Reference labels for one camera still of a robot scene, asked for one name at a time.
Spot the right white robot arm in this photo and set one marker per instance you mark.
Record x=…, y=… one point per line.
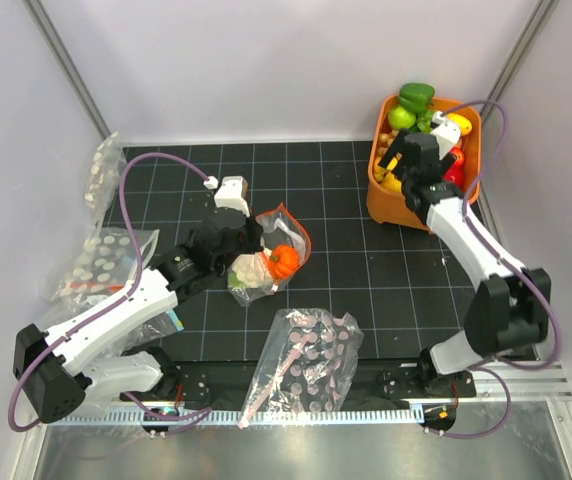
x=511, y=306

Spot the green grapes bunch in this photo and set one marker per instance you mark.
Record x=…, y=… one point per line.
x=424, y=121

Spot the green bell pepper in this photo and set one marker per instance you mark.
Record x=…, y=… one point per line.
x=416, y=97

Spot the clear bag pink dots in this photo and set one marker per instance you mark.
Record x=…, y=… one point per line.
x=306, y=366

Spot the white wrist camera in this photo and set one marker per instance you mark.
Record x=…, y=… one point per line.
x=445, y=131
x=232, y=194

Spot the red apple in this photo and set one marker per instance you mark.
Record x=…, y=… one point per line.
x=459, y=157

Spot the yellow lemon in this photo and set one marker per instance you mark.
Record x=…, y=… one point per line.
x=380, y=172

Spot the white cauliflower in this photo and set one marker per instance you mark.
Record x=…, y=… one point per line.
x=250, y=271

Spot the orange pumpkin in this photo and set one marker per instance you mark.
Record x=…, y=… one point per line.
x=283, y=261

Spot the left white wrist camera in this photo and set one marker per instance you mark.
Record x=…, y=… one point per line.
x=232, y=194

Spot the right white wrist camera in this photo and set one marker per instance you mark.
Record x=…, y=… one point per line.
x=445, y=131

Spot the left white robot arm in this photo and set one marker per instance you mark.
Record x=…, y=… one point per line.
x=173, y=277

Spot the red pomegranate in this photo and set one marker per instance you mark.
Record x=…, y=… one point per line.
x=456, y=175

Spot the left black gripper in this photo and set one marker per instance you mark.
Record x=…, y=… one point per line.
x=254, y=229

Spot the orange plastic basket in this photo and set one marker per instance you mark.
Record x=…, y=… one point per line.
x=387, y=206

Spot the clear bag orange zipper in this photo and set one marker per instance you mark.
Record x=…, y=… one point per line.
x=279, y=227

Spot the aluminium cable rail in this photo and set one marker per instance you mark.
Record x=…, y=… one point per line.
x=130, y=415

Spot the black grid mat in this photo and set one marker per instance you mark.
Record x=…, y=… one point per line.
x=402, y=285

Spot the brown longan cluster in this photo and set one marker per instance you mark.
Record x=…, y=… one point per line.
x=386, y=140

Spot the clear bag white dots upright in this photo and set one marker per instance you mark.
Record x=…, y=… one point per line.
x=107, y=165

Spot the green apple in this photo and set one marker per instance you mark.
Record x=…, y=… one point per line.
x=401, y=118

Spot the yellow mango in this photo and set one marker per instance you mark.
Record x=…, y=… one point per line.
x=462, y=122

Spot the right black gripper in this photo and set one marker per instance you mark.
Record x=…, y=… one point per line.
x=393, y=148

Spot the clear bag white dots flat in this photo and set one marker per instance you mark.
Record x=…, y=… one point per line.
x=106, y=262

